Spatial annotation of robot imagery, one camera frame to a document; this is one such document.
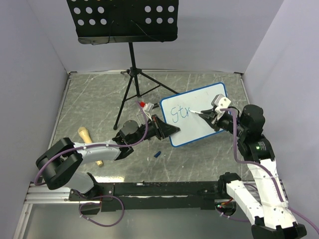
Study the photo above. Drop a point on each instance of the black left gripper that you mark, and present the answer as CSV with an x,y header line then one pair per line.
x,y
161,129

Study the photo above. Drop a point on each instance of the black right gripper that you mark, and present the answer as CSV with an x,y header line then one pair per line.
x,y
209,115

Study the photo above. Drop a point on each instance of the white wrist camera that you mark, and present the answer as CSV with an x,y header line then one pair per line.
x,y
147,108
220,102

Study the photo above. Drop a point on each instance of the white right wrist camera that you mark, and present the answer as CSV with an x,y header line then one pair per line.
x,y
220,102

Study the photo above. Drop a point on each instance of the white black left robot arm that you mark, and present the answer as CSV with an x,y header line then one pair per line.
x,y
58,165

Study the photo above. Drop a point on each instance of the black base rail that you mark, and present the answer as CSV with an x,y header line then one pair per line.
x,y
154,195

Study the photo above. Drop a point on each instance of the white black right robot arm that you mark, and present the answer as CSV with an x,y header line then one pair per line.
x,y
270,217

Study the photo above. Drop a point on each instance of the wooden mallet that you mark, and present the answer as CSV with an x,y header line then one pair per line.
x,y
84,134

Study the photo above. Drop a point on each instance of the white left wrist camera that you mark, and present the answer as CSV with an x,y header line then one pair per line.
x,y
147,108

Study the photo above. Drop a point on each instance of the blue framed whiteboard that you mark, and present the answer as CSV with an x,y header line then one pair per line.
x,y
175,110

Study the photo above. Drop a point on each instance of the black music stand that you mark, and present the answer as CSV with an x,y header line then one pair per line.
x,y
99,22

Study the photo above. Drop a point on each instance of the blue marker cap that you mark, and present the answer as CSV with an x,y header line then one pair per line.
x,y
157,154

